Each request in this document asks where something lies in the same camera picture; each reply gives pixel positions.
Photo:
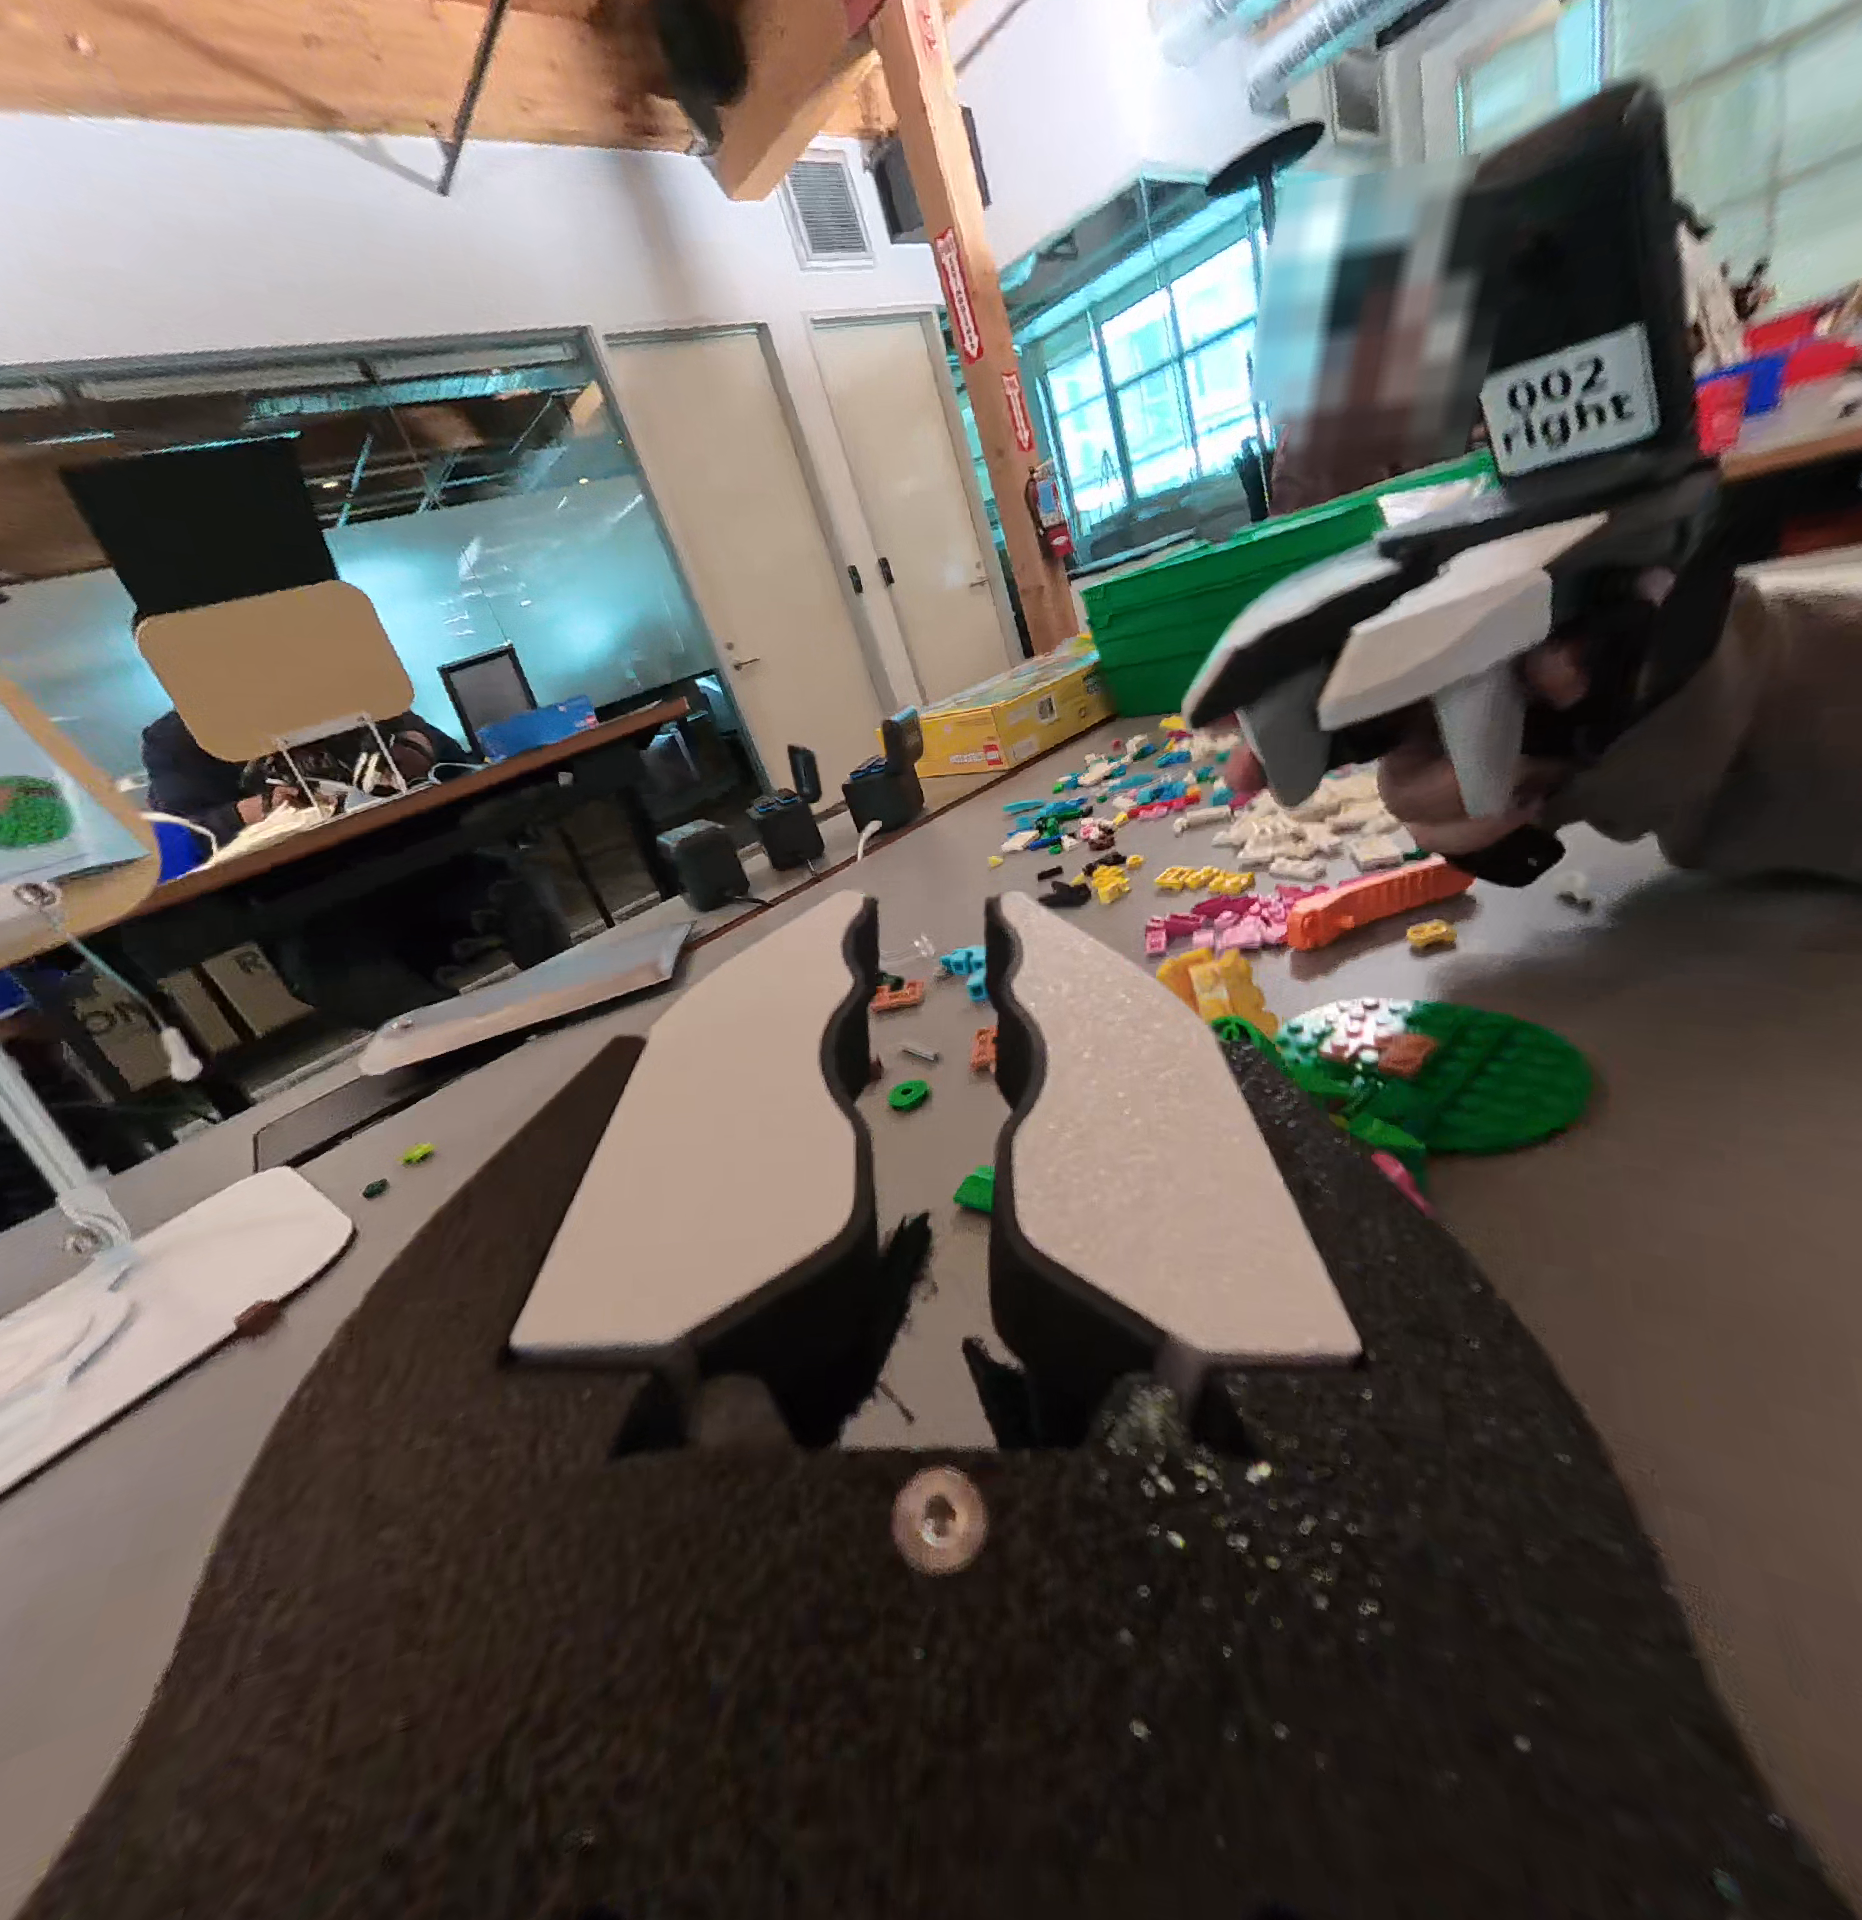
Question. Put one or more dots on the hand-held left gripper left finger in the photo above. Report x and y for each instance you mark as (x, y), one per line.
(706, 1186)

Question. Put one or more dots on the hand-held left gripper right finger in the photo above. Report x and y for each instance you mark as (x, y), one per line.
(1172, 1186)

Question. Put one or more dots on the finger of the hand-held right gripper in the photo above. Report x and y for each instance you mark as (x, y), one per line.
(1292, 616)
(1440, 645)

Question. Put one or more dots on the yellow brick flower assembly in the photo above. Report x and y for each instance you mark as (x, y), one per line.
(1217, 989)

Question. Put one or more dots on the green brick plant model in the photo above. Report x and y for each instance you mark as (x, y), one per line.
(1487, 1081)

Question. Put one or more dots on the grey desk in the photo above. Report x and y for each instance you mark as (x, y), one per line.
(1622, 1350)

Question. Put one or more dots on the person's right hand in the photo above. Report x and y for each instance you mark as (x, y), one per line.
(1418, 795)

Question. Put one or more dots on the green plastic tray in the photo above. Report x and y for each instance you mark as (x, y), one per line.
(1172, 631)

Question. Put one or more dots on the green curved brick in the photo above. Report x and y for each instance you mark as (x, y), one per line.
(974, 1194)

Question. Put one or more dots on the red storage bins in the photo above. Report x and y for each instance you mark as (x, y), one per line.
(1773, 384)

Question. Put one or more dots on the pile of white bricks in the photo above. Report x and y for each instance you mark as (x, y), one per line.
(1305, 833)

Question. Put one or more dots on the pile of mixed bricks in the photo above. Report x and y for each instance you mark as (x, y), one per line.
(1111, 795)

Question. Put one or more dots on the red fire extinguisher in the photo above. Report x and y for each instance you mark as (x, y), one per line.
(1050, 514)

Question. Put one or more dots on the cluster of pink bricks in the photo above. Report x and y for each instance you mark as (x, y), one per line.
(1217, 924)

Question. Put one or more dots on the orange curved brick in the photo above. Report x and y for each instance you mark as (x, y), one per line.
(1368, 907)

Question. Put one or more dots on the small teal arch brick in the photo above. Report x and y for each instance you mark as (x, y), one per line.
(960, 968)

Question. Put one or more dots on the yellow brick set box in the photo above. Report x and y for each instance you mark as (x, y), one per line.
(1008, 720)

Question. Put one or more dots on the clear curved brick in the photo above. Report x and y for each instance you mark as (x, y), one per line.
(911, 950)

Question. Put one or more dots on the black charger box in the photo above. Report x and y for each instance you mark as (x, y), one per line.
(786, 811)
(885, 773)
(704, 868)

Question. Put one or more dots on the black round ceiling disc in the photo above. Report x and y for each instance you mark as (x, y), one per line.
(1268, 152)

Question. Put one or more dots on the white door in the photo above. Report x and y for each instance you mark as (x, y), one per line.
(916, 497)
(737, 525)

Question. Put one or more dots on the wooden edged side table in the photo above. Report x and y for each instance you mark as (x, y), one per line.
(496, 768)

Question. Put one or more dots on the blue box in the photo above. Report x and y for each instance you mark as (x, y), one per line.
(557, 728)

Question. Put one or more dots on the cardboard box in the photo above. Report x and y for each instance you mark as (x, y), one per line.
(123, 1031)
(257, 989)

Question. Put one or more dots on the small black monitor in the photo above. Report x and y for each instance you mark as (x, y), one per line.
(490, 697)

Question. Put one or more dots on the wooden booklet board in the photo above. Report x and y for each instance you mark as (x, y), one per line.
(108, 901)

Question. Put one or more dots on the rounded wooden board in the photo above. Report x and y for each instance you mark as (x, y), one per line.
(270, 670)

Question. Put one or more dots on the black ceiling speaker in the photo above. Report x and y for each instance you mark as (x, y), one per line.
(699, 60)

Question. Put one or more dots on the black panel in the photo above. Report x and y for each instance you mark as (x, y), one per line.
(195, 519)

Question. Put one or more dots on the black ceiling pipe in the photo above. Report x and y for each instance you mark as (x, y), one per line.
(474, 91)

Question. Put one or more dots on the silver ventilation duct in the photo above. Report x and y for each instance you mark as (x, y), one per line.
(1305, 46)

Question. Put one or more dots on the wooden post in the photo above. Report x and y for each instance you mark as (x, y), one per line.
(976, 299)

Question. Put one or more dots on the black wall speaker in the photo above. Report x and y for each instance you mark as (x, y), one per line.
(901, 190)

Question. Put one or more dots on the wall vent grille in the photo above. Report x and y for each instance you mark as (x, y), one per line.
(831, 206)

